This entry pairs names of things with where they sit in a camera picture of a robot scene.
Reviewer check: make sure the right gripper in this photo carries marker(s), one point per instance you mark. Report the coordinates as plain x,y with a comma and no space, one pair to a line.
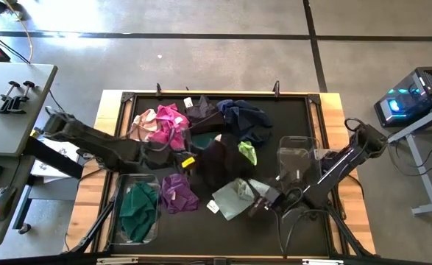
272,201

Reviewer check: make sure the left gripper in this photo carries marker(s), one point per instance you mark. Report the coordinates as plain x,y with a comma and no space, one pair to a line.
156,154

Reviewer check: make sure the sage green towel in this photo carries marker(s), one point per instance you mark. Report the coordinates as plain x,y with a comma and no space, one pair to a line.
234,200

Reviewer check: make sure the peach towel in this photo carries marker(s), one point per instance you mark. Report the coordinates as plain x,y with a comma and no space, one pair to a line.
144,125

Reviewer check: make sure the pink towel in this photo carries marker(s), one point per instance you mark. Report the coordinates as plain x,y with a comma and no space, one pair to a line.
168,117

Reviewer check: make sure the teal towel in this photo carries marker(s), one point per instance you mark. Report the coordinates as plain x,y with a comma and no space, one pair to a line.
138,210
202,140

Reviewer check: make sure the purple towel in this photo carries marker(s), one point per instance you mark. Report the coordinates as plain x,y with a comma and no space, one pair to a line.
180,197

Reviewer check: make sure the lime green towel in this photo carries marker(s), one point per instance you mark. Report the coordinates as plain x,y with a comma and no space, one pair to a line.
248,151

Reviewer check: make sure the black towel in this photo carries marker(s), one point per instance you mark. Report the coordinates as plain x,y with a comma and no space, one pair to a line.
223,162

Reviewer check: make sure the charcoal towel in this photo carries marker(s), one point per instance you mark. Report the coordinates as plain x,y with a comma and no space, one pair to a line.
204,117

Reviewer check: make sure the navy blue towel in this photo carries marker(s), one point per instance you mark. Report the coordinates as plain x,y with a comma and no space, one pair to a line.
245,117

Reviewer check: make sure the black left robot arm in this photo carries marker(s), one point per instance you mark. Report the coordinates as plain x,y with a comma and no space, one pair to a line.
90,141

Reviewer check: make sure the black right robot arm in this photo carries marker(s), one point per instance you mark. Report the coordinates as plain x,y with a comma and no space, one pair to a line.
333,169

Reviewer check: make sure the clear plastic basket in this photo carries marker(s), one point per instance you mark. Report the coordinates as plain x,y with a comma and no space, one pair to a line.
114,206
298,154

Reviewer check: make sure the white paper tag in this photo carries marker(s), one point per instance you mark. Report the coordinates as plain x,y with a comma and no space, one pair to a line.
173,196
188,102
212,206

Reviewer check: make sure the metal table clamp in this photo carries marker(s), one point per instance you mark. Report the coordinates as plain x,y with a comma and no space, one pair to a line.
276,90
159,90

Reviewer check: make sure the wooden table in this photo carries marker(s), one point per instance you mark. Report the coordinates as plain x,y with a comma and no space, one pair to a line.
87,198

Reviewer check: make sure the black flat bar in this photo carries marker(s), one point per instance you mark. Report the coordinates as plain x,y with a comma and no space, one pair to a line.
53,158

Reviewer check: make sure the grey desk base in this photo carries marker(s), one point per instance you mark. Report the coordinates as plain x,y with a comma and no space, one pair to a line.
53,189

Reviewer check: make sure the white box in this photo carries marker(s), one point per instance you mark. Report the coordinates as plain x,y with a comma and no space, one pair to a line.
42,173

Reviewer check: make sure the black screw clamp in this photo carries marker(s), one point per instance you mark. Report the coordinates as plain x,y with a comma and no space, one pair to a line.
6,103
18,105

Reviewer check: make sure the black caster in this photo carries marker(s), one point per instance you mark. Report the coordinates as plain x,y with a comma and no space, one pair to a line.
24,229

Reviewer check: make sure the light grey table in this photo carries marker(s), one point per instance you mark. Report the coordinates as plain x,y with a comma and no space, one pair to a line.
2,132

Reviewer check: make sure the black computer mouse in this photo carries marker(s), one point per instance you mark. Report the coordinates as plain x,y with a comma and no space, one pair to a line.
3,200

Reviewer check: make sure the grey metal-leg table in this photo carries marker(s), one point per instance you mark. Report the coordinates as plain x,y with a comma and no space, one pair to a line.
418,162

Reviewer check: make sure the black computer tower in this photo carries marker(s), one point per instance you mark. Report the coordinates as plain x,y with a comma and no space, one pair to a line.
414,95

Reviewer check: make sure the silver metal bracket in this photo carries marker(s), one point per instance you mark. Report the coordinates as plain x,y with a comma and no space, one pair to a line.
322,262
116,261

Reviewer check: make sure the black frame strut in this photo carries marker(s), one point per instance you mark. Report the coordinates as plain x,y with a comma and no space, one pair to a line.
94,228
344,232

